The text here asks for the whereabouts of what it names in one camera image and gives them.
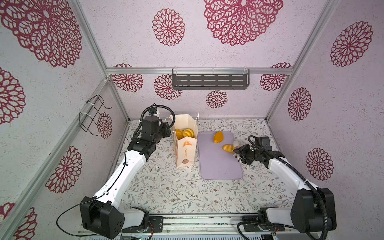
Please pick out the grey metal wall shelf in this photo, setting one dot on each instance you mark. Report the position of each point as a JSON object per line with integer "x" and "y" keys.
{"x": 181, "y": 81}

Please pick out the orange round bread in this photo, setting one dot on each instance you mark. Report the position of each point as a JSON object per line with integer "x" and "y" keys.
{"x": 218, "y": 137}

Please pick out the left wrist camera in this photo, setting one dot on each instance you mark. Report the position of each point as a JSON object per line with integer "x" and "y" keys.
{"x": 153, "y": 113}

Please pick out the black wire wall rack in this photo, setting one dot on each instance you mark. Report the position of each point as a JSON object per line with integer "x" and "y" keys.
{"x": 89, "y": 118}

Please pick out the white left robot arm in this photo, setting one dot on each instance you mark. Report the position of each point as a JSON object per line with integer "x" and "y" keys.
{"x": 100, "y": 214}

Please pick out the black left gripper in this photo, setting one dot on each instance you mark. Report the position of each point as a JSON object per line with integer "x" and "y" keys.
{"x": 167, "y": 132}

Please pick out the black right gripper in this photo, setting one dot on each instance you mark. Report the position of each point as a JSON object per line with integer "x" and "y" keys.
{"x": 241, "y": 152}

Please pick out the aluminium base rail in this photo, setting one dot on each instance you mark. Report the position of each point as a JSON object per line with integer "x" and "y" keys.
{"x": 209, "y": 227}

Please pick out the white paper bag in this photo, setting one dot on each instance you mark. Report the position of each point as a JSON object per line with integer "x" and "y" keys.
{"x": 185, "y": 149}

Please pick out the lavender plastic tray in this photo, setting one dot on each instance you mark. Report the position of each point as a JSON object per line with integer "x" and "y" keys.
{"x": 215, "y": 163}

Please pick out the yellow elongated bread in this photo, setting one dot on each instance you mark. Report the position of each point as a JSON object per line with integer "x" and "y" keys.
{"x": 229, "y": 148}

